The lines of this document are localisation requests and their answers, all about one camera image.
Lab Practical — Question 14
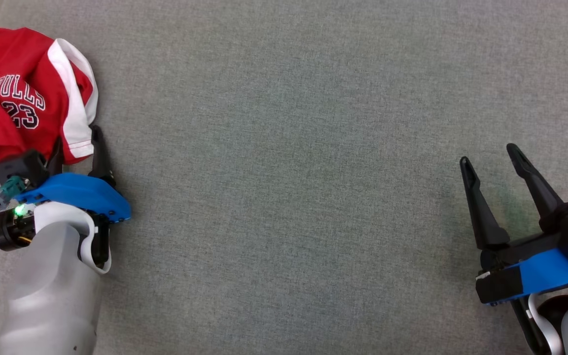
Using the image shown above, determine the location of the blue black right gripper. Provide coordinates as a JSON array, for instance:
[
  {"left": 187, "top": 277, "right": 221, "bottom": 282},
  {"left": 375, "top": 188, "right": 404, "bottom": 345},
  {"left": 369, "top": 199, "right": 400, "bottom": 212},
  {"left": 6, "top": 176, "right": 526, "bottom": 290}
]
[{"left": 460, "top": 143, "right": 568, "bottom": 306}]

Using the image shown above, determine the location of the red Bulls 23 jersey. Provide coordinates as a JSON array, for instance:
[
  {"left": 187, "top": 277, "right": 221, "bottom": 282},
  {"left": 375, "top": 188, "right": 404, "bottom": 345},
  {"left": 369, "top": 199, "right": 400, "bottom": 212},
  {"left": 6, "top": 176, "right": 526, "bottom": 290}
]
[{"left": 0, "top": 27, "right": 99, "bottom": 188}]

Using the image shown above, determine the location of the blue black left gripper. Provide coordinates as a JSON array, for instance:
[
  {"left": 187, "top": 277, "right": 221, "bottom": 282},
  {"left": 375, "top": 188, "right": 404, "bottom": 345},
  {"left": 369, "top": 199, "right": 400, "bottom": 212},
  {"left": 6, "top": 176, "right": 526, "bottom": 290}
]
[{"left": 15, "top": 125, "right": 132, "bottom": 222}]

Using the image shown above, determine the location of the left black cable teal plug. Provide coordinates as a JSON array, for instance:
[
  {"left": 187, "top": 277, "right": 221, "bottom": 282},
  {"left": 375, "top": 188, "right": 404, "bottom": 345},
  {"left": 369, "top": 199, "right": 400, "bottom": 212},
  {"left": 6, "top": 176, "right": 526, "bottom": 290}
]
[{"left": 0, "top": 176, "right": 27, "bottom": 355}]

